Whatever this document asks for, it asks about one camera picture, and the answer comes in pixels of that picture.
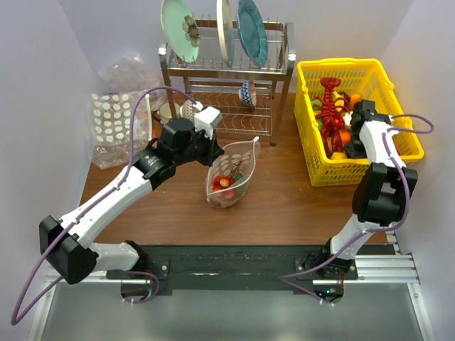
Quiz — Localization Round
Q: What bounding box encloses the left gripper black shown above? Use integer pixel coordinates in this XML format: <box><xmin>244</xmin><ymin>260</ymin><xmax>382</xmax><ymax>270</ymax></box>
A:
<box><xmin>174</xmin><ymin>125</ymin><xmax>224</xmax><ymax>167</ymax></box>

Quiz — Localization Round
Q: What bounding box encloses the polka dot zip bag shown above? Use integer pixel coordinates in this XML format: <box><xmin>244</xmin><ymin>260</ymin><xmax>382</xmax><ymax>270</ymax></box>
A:
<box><xmin>205</xmin><ymin>136</ymin><xmax>260</xmax><ymax>209</ymax></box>

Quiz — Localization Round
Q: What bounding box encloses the red toy lobster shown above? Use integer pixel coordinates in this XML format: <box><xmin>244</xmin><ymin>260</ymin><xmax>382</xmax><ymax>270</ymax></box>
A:
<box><xmin>312</xmin><ymin>77</ymin><xmax>348</xmax><ymax>158</ymax></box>

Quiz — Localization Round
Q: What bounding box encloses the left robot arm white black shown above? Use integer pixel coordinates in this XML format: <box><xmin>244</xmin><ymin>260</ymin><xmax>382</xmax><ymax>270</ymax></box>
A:
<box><xmin>39</xmin><ymin>113</ymin><xmax>224</xmax><ymax>284</ymax></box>

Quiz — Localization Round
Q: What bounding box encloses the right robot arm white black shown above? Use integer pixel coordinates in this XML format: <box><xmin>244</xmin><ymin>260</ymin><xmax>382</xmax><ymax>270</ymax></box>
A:
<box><xmin>302</xmin><ymin>100</ymin><xmax>418</xmax><ymax>279</ymax></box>

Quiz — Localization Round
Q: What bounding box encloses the polka dot bag stack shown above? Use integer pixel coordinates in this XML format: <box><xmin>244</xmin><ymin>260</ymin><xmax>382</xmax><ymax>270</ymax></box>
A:
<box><xmin>88</xmin><ymin>93</ymin><xmax>153</xmax><ymax>170</ymax></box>

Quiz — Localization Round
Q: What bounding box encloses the crumpled clear plastic bag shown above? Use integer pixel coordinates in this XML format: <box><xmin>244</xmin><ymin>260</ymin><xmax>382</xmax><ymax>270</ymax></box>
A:
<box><xmin>98</xmin><ymin>53</ymin><xmax>163</xmax><ymax>109</ymax></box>

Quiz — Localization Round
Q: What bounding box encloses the patterned grey bowl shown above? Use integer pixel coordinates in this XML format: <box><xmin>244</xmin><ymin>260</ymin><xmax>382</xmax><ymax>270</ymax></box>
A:
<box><xmin>179</xmin><ymin>99</ymin><xmax>198</xmax><ymax>122</ymax></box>

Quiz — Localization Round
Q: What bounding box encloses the metal dish rack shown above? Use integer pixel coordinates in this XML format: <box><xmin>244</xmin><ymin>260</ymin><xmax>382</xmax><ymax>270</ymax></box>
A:
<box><xmin>158</xmin><ymin>18</ymin><xmax>296</xmax><ymax>146</ymax></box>

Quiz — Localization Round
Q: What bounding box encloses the blue patterned bowl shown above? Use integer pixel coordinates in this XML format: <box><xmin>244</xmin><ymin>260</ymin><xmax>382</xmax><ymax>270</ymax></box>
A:
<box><xmin>238</xmin><ymin>80</ymin><xmax>257</xmax><ymax>107</ymax></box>

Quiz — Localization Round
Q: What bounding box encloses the cream enamel mug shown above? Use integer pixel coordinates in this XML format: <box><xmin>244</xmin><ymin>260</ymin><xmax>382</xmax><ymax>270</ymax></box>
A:
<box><xmin>151</xmin><ymin>102</ymin><xmax>173</xmax><ymax>125</ymax></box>

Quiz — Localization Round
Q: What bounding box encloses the yellow plastic basket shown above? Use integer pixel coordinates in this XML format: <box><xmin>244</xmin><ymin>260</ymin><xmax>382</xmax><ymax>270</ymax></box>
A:
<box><xmin>294</xmin><ymin>58</ymin><xmax>424</xmax><ymax>186</ymax></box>

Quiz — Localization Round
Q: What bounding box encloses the mint green flower plate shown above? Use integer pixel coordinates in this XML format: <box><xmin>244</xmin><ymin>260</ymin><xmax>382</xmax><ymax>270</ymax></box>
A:
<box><xmin>161</xmin><ymin>0</ymin><xmax>200</xmax><ymax>63</ymax></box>

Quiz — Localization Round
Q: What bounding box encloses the dark teal plate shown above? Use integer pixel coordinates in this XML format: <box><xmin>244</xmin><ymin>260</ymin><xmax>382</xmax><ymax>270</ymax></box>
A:
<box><xmin>237</xmin><ymin>0</ymin><xmax>268</xmax><ymax>67</ymax></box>

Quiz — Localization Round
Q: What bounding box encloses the cream rimmed plate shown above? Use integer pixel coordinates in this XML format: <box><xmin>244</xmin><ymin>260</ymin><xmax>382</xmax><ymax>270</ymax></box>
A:
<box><xmin>216</xmin><ymin>0</ymin><xmax>235</xmax><ymax>67</ymax></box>

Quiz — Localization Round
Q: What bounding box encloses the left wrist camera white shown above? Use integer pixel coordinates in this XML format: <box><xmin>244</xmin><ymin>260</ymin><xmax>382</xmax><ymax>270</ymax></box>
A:
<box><xmin>193</xmin><ymin>102</ymin><xmax>223</xmax><ymax>140</ymax></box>

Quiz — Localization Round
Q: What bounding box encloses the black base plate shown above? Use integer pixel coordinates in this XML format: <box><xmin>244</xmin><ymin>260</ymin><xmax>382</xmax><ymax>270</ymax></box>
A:
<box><xmin>105</xmin><ymin>244</ymin><xmax>360</xmax><ymax>298</ymax></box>

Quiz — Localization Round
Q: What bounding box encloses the aluminium rail frame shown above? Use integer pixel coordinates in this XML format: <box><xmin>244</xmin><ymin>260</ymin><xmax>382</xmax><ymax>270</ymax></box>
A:
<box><xmin>29</xmin><ymin>233</ymin><xmax>434</xmax><ymax>340</ymax></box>

